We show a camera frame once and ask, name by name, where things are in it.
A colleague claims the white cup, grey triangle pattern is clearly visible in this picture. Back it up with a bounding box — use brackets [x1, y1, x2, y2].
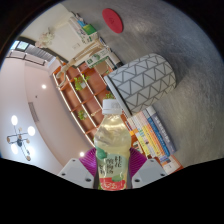
[103, 53, 178, 116]

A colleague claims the grey curtain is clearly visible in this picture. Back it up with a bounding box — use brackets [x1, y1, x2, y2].
[24, 44, 56, 63]

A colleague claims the black branched ceiling lamp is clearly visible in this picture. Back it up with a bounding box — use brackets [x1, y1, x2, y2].
[5, 114, 37, 162]

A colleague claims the white carton with green print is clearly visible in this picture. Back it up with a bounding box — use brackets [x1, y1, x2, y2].
[84, 48, 113, 68]

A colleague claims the green and white box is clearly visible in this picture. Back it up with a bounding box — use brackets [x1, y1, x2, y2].
[78, 21, 99, 43]

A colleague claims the stack of white books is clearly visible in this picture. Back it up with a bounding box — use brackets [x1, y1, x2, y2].
[68, 13, 88, 43]

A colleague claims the window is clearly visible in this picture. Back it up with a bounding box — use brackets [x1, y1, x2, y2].
[9, 39, 29, 53]

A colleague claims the yellow drink bottle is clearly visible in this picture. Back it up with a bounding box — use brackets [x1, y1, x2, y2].
[93, 98, 132, 191]

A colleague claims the flat round red coaster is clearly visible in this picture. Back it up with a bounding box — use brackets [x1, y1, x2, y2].
[101, 7, 124, 34]

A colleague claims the wooden shelf unit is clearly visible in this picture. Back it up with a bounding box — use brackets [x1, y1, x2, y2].
[51, 61, 138, 148]

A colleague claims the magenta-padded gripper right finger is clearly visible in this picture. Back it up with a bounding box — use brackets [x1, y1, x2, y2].
[128, 147, 169, 190]

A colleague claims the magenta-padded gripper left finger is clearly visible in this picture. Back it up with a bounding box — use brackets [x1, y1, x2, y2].
[57, 148, 98, 190]

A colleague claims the stack of colourful books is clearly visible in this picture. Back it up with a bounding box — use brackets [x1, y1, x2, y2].
[124, 105, 184, 174]

